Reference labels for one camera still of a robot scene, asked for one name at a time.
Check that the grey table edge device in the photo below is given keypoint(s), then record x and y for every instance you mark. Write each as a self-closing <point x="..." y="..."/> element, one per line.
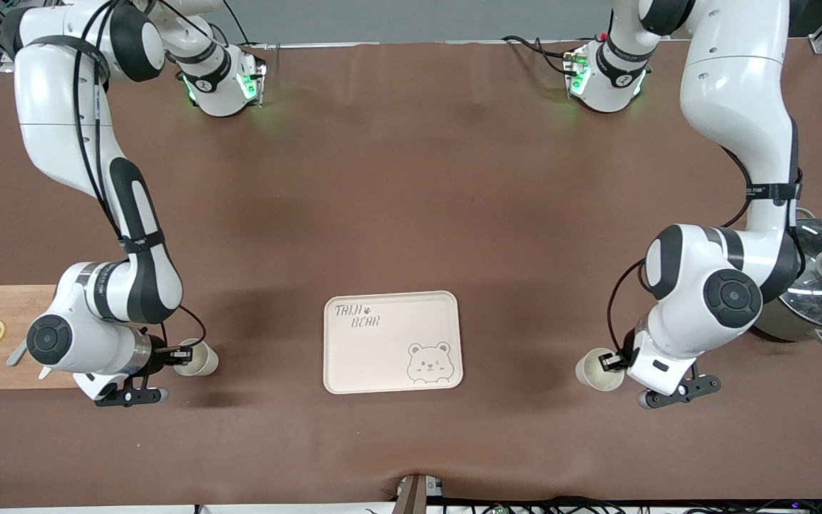
<point x="414" y="496"/>

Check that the grey plastic knife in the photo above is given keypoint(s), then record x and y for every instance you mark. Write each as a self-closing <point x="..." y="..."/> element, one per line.
<point x="15" y="357"/>

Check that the cream bear print tray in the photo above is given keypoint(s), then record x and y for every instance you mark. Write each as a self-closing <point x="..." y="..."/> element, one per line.
<point x="382" y="357"/>

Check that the grey-green electric pot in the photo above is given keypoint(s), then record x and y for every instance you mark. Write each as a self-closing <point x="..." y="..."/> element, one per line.
<point x="796" y="330"/>

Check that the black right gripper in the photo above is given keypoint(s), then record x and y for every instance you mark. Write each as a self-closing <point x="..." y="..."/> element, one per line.
<point x="158" y="355"/>

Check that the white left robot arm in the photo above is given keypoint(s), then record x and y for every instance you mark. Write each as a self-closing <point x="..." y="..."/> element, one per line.
<point x="732" y="86"/>

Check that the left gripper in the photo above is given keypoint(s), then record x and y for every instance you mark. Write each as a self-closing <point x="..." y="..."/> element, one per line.
<point x="624" y="359"/>

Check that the brown table cover sheet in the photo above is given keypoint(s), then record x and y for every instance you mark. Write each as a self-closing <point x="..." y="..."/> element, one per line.
<point x="411" y="178"/>

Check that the white plastic cup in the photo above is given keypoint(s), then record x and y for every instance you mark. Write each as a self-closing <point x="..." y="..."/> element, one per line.
<point x="204" y="364"/>
<point x="593" y="377"/>

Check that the white plastic knife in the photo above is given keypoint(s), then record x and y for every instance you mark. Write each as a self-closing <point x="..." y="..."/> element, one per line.
<point x="44" y="373"/>

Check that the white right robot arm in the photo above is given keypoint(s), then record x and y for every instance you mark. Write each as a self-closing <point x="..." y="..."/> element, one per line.
<point x="47" y="107"/>

